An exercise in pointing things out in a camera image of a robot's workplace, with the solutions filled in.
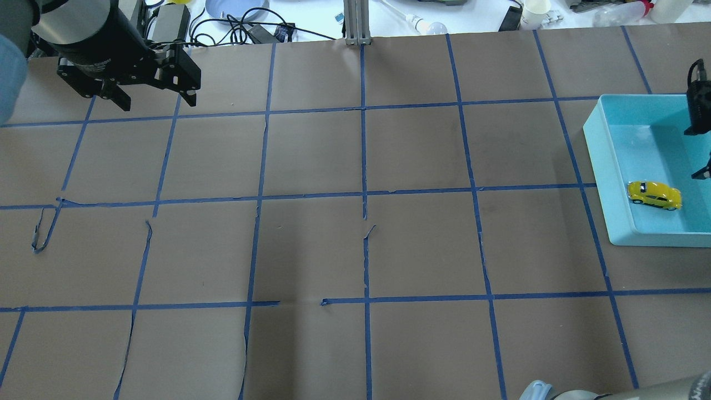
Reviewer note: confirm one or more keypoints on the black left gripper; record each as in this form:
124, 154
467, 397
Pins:
109, 46

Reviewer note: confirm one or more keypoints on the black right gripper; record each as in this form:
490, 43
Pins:
697, 108

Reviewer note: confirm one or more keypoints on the yellow beetle toy car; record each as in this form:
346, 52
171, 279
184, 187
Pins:
654, 194

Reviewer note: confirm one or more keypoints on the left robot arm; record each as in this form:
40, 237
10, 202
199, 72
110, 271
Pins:
45, 24

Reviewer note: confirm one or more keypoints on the turquoise plastic bin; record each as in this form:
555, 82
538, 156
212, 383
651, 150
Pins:
641, 137

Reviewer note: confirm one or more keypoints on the blue plate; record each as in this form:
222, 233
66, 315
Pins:
221, 9

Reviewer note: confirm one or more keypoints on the clear plastic bottle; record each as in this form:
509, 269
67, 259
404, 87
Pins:
621, 14

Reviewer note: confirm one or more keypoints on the white paper cup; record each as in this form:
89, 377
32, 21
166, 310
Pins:
534, 12

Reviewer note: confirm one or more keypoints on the white light bulb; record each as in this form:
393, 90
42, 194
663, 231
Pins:
417, 23

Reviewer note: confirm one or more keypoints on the aluminium frame post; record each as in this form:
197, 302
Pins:
356, 25

